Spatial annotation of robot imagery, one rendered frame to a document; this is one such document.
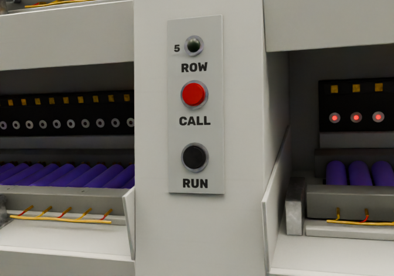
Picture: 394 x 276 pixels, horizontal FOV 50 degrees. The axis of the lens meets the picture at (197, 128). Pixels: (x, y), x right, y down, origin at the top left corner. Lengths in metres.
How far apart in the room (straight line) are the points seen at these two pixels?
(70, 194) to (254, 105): 0.19
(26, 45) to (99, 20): 0.07
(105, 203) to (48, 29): 0.15
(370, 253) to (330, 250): 0.03
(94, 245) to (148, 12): 0.18
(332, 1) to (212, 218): 0.16
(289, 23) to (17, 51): 0.22
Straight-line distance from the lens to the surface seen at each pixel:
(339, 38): 0.30
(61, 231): 0.39
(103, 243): 0.35
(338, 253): 0.32
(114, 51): 0.34
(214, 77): 0.29
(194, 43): 0.29
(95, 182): 0.43
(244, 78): 0.29
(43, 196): 0.41
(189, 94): 0.29
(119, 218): 0.37
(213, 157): 0.29
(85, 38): 0.35
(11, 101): 0.59
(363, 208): 0.35
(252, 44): 0.29
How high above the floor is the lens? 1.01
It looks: 1 degrees up
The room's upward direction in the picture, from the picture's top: 1 degrees counter-clockwise
